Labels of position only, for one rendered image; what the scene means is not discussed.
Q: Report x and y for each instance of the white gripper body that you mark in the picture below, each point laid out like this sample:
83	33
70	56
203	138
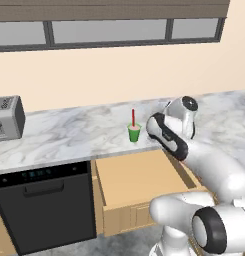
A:
186	128

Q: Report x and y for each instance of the dark framed window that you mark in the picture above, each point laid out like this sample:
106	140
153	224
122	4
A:
107	31

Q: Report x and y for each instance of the tan wooden drawer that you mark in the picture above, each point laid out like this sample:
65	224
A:
137	176

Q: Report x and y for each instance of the brown window blind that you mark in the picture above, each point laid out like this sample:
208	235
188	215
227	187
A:
110	9

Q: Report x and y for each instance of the red straw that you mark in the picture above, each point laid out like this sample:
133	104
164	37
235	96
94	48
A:
133	116

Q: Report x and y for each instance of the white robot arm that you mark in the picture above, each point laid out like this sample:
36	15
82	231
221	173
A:
210	166

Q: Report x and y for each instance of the black dishwasher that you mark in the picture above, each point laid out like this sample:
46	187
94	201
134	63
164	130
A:
44	213

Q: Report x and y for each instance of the green smoothie cup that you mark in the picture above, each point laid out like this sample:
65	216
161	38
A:
134	133

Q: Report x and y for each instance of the silver toaster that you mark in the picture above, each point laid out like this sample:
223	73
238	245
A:
7	118

